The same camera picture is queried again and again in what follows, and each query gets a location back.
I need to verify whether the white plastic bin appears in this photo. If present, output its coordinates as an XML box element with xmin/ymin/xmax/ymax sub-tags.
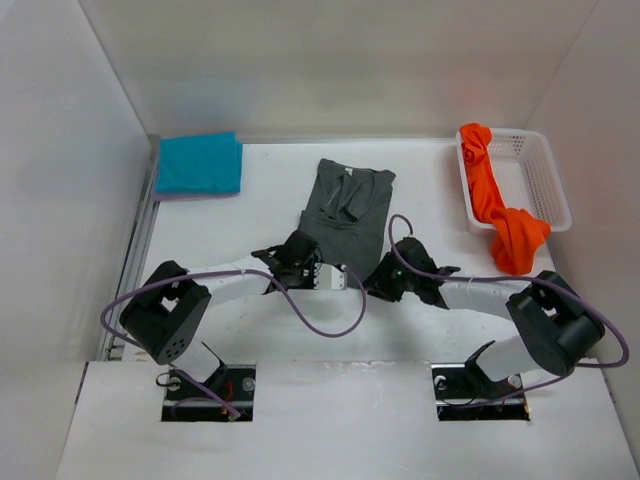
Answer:
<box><xmin>454</xmin><ymin>128</ymin><xmax>573</xmax><ymax>234</ymax></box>

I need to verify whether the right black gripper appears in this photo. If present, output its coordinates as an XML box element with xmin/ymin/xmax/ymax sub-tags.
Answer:
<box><xmin>360</xmin><ymin>251</ymin><xmax>418</xmax><ymax>302</ymax></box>

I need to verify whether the orange t shirt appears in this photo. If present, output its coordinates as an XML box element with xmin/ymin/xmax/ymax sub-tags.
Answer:
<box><xmin>459</xmin><ymin>123</ymin><xmax>551</xmax><ymax>276</ymax></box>

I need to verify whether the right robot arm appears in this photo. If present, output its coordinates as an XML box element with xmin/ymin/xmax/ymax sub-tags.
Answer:
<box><xmin>364</xmin><ymin>237</ymin><xmax>605</xmax><ymax>400</ymax></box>

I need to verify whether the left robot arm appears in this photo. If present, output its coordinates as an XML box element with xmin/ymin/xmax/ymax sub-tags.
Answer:
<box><xmin>119</xmin><ymin>230</ymin><xmax>322</xmax><ymax>399</ymax></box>

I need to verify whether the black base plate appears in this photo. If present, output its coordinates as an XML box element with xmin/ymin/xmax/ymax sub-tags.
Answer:
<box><xmin>155</xmin><ymin>365</ymin><xmax>257</xmax><ymax>423</ymax></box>
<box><xmin>431</xmin><ymin>364</ymin><xmax>530</xmax><ymax>421</ymax></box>

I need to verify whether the teal t shirt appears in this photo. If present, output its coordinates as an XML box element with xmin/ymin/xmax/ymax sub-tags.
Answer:
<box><xmin>155</xmin><ymin>132</ymin><xmax>243</xmax><ymax>197</ymax></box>

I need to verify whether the grey t shirt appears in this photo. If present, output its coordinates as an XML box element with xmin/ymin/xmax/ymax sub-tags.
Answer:
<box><xmin>299</xmin><ymin>158</ymin><xmax>396</xmax><ymax>287</ymax></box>

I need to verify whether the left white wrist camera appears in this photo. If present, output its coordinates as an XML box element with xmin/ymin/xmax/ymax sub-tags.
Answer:
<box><xmin>314</xmin><ymin>263</ymin><xmax>348</xmax><ymax>291</ymax></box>

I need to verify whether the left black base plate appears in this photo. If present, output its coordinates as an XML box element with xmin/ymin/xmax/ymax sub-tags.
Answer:
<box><xmin>155</xmin><ymin>365</ymin><xmax>257</xmax><ymax>423</ymax></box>

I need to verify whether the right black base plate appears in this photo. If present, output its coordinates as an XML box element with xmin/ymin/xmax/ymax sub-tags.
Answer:
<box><xmin>431</xmin><ymin>364</ymin><xmax>530</xmax><ymax>421</ymax></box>

